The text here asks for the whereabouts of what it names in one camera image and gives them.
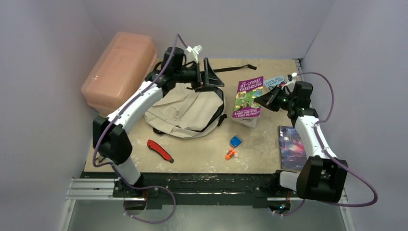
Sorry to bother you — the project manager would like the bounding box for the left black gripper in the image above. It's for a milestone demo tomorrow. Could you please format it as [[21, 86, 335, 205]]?
[[175, 59, 224, 93]]

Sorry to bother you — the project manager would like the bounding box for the purple treehouse book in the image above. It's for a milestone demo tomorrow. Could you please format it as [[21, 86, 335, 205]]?
[[231, 76, 264, 128]]

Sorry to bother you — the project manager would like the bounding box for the beige backpack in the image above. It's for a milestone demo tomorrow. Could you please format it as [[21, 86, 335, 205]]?
[[143, 64, 257, 140]]

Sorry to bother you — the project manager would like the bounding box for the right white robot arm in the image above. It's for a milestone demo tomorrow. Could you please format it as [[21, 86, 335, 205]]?
[[254, 81, 348, 203]]

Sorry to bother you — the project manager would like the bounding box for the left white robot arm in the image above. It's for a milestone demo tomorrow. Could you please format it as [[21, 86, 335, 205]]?
[[92, 46, 225, 197]]

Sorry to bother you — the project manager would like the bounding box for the light blue treehouse book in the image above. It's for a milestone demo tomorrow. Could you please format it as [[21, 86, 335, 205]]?
[[264, 76, 286, 89]]

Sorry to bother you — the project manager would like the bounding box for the dark galaxy cover book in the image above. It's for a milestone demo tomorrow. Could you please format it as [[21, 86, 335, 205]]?
[[278, 126, 307, 171]]

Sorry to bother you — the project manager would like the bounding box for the blue pencil sharpener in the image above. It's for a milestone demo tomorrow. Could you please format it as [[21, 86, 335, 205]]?
[[229, 136, 242, 148]]

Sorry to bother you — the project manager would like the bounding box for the orange small toy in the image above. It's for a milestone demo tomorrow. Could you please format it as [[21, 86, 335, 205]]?
[[225, 148, 236, 160]]

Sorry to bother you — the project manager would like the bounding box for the pink plastic storage box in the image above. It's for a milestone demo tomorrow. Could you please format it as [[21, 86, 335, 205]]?
[[81, 32, 157, 115]]

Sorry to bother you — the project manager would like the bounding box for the red utility knife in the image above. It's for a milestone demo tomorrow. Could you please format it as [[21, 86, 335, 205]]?
[[147, 140, 174, 163]]

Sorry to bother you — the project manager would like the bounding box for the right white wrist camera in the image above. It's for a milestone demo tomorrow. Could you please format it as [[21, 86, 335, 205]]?
[[280, 72, 298, 88]]

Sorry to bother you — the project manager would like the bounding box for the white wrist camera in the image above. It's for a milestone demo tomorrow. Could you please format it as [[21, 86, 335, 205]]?
[[186, 45, 203, 63], [280, 72, 298, 88]]

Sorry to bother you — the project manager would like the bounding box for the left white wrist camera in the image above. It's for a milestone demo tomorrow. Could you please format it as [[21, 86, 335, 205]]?
[[186, 45, 203, 63]]

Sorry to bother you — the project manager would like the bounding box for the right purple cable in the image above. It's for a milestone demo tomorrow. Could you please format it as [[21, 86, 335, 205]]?
[[272, 71, 379, 218]]

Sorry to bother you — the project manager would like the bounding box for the purple cable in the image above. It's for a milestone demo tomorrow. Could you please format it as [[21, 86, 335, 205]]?
[[92, 33, 198, 225], [272, 71, 379, 218]]

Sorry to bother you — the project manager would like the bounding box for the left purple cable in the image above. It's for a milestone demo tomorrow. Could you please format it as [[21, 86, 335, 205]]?
[[92, 33, 198, 225]]

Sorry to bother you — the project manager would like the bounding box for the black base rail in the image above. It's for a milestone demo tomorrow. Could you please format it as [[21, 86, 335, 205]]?
[[80, 172, 300, 211]]

